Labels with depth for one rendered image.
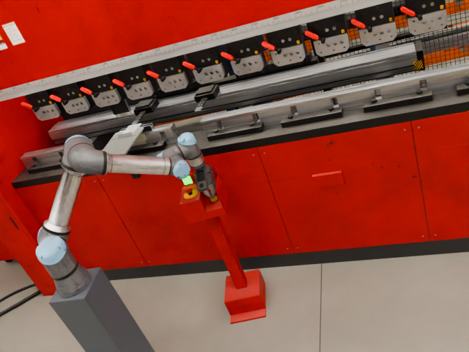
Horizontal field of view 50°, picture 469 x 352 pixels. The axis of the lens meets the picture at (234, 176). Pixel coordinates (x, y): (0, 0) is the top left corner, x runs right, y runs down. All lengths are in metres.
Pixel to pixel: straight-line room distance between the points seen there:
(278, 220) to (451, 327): 0.99
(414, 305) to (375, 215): 0.47
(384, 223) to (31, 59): 2.03
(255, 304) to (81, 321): 0.95
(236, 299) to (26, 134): 1.71
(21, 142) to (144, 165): 1.50
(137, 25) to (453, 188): 1.69
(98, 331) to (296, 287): 1.12
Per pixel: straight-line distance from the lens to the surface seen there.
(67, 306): 2.27
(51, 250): 2.14
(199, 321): 2.92
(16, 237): 3.46
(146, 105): 2.97
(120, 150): 2.64
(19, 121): 3.46
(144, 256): 3.25
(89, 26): 2.62
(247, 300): 2.76
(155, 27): 2.47
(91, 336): 2.38
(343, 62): 2.73
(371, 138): 2.41
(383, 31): 2.30
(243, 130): 2.53
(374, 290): 2.74
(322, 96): 2.46
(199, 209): 2.40
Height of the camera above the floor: 2.01
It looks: 31 degrees down
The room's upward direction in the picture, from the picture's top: 22 degrees counter-clockwise
